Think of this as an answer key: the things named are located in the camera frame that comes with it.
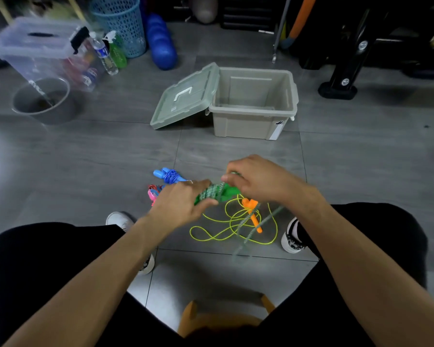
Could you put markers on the grey-green box lid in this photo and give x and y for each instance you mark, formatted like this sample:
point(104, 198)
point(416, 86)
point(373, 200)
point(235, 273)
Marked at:
point(181, 104)

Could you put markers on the person's right hand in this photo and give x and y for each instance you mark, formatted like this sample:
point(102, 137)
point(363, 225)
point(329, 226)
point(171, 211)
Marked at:
point(267, 180)

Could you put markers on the white left shoe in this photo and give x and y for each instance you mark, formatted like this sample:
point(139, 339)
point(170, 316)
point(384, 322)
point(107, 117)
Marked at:
point(119, 218)

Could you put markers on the beige exercise ball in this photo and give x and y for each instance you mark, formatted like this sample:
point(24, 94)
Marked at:
point(204, 8)

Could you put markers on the black dumbbell rack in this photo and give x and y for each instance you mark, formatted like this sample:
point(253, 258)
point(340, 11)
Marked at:
point(341, 75)

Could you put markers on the person's leg black trousers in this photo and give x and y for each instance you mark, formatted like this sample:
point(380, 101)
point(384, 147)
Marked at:
point(390, 231)
point(32, 263)

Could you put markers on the white shoe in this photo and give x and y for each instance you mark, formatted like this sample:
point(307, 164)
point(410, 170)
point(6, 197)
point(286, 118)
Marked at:
point(119, 218)
point(289, 245)

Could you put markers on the person's left hand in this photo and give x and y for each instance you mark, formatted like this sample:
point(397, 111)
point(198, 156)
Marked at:
point(177, 205)

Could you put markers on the white right shoe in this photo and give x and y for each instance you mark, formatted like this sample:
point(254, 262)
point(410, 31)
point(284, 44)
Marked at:
point(289, 245)

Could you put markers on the green spray bottle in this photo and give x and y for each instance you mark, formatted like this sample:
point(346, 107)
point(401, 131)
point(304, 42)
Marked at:
point(118, 57)

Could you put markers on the light blue mesh basket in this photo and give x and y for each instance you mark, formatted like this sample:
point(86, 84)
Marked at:
point(124, 30)

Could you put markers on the grey metal bowl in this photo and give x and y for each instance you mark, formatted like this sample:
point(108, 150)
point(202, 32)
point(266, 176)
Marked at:
point(63, 115)

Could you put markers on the person's left leg black trousers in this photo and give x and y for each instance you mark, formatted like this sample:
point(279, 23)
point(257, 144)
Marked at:
point(32, 263)

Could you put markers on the person's right leg black trousers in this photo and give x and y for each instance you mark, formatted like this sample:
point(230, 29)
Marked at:
point(390, 231)

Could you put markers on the grey plastic storage box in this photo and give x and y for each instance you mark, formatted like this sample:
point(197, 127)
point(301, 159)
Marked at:
point(242, 130)

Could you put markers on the person's left forearm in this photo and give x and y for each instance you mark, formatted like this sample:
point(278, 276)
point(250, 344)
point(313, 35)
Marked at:
point(76, 289)

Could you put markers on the clear water bottle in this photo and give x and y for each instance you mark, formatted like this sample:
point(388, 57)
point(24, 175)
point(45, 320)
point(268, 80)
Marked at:
point(109, 65)

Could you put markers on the clear plastic lidded bin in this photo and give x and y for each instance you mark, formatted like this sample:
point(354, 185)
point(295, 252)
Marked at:
point(29, 54)

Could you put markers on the orange and green foam stick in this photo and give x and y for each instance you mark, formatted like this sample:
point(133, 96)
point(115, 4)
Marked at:
point(299, 21)

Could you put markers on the wooden stool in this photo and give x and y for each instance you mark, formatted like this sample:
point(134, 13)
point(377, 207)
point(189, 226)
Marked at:
point(186, 321)

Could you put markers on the person's right forearm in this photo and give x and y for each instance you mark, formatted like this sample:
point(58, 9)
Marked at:
point(379, 278)

